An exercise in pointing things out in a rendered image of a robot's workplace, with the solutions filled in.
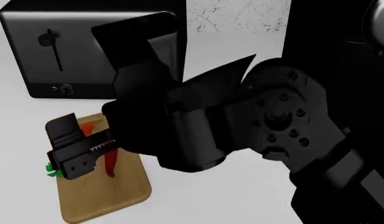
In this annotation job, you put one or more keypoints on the red chili pepper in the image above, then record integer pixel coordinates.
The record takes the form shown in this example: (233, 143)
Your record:
(110, 163)

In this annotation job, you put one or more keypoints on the black toaster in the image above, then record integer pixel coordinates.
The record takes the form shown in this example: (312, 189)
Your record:
(30, 58)

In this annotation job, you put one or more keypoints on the orange carrot with green leaves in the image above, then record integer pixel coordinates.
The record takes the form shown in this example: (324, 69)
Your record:
(87, 128)

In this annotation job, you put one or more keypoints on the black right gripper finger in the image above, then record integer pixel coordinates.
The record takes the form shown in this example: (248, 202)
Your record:
(64, 129)
(78, 168)

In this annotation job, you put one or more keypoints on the wooden cutting board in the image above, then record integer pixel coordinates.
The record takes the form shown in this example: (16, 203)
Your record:
(101, 198)

